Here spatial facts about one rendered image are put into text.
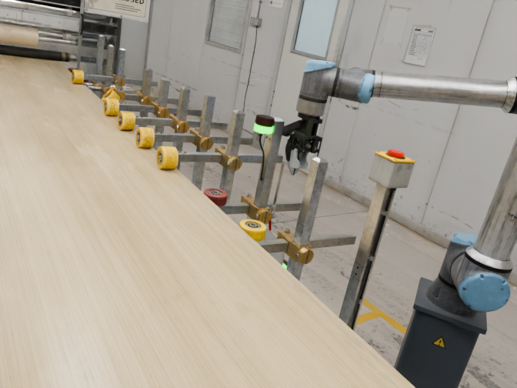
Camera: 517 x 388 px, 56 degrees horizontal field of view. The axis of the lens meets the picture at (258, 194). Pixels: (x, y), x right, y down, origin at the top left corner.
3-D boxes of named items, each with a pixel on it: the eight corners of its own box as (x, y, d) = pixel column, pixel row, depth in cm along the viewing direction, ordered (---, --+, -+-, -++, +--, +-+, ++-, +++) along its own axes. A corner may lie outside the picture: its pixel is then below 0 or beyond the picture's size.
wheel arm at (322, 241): (348, 242, 169) (351, 231, 167) (354, 246, 166) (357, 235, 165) (238, 253, 146) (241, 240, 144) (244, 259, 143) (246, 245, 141)
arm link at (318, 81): (338, 64, 146) (305, 57, 147) (328, 105, 150) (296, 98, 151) (338, 62, 155) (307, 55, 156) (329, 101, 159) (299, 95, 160)
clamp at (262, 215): (251, 208, 178) (253, 195, 176) (270, 223, 167) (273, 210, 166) (237, 209, 175) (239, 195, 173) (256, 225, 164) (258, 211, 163)
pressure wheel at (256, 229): (236, 249, 150) (243, 215, 146) (261, 255, 149) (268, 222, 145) (230, 260, 142) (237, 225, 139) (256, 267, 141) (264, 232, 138)
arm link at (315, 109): (292, 95, 156) (316, 98, 161) (289, 110, 158) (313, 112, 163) (309, 102, 149) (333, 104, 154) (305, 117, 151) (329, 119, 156)
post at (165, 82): (156, 169, 256) (168, 77, 240) (158, 172, 253) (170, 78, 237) (149, 169, 254) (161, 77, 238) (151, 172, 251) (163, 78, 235)
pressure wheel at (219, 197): (215, 216, 170) (221, 186, 166) (226, 226, 164) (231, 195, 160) (195, 218, 166) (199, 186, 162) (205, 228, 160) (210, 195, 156)
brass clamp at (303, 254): (288, 243, 159) (291, 229, 158) (313, 263, 149) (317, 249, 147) (273, 245, 156) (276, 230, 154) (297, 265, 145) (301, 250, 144)
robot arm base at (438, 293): (428, 282, 198) (435, 261, 195) (477, 299, 192) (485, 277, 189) (424, 302, 181) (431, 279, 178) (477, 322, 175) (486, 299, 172)
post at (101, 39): (98, 104, 351) (103, 35, 335) (99, 105, 349) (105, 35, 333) (93, 103, 350) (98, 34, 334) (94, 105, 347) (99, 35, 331)
